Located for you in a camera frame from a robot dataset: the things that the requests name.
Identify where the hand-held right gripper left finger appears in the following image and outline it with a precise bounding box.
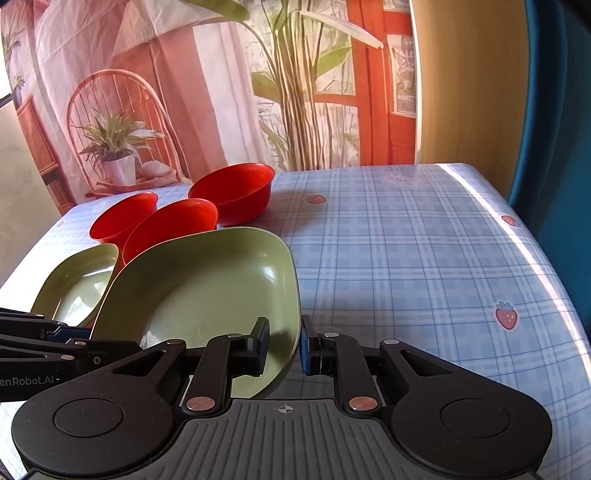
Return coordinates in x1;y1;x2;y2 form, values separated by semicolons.
99;318;271;416

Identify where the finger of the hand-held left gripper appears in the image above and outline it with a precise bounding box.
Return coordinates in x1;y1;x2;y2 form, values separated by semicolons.
0;307;93;343
0;333;141;370

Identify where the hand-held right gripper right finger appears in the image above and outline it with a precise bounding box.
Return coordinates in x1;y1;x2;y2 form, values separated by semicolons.
300;315;467;415

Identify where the small green square plate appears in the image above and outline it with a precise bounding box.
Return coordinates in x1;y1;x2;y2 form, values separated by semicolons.
30;243;122;329

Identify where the large green square plate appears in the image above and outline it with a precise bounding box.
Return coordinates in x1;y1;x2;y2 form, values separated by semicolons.
90;226;302;400

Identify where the blue plaid strawberry tablecloth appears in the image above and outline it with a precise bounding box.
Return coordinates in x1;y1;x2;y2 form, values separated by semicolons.
0;161;591;480

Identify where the small red bowl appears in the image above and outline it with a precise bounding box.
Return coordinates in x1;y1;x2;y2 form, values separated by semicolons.
89;192;159;244
122;198;219;267

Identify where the large red bowl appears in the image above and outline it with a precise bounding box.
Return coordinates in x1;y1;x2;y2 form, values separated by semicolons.
188;162;276;227

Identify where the printed backdrop cloth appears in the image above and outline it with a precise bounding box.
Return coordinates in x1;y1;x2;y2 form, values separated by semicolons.
0;0;422;217

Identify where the blue curtain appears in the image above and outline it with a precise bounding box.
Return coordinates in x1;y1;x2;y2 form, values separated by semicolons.
505;0;591;352

